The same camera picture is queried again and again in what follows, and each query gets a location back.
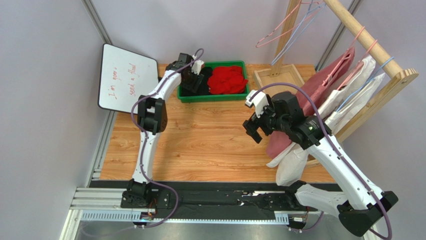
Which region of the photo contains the black t shirt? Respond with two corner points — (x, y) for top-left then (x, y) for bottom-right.
(180, 67), (213, 97)

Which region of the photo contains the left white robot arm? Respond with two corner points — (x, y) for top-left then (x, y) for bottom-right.
(120, 48), (204, 209)

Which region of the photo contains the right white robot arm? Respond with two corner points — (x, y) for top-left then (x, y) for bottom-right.
(243, 90), (398, 237)

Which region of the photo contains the red t shirt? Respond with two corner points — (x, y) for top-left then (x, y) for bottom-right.
(207, 65), (248, 95)

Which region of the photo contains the hanging pink t shirt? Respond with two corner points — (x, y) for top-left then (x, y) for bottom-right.
(266, 47), (355, 159)

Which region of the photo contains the hanging white t shirt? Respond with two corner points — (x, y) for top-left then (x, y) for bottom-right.
(266, 55), (384, 168)
(267, 73), (386, 186)

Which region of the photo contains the green plastic tray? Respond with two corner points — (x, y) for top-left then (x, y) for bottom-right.
(177, 60), (250, 103)

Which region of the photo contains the wooden clothes rack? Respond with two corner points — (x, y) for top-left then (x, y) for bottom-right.
(253, 0), (420, 168)

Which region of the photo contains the white whiteboard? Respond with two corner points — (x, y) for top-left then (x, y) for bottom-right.
(97, 43), (159, 113)

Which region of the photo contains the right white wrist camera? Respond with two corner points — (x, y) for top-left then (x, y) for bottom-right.
(245, 90), (271, 108)

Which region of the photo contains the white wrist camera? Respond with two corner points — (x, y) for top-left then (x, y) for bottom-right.
(191, 60), (205, 75)
(245, 90), (271, 108)

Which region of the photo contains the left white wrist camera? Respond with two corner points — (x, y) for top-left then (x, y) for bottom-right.
(191, 60), (205, 75)

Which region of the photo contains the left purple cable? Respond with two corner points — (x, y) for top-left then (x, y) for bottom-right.
(131, 48), (205, 229)

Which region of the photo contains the purple cable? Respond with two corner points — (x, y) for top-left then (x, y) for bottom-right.
(131, 48), (205, 229)
(250, 82), (394, 240)

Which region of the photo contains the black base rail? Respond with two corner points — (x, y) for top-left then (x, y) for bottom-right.
(89, 180), (316, 221)

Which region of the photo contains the blue wire hanger empty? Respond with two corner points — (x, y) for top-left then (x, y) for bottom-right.
(270, 0), (326, 66)

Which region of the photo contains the pink wire hanger empty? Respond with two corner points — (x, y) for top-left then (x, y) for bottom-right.
(255, 0), (326, 48)

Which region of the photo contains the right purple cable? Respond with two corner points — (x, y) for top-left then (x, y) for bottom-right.
(250, 82), (394, 240)

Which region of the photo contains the aluminium frame rail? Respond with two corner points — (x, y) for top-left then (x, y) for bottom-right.
(71, 106), (289, 224)

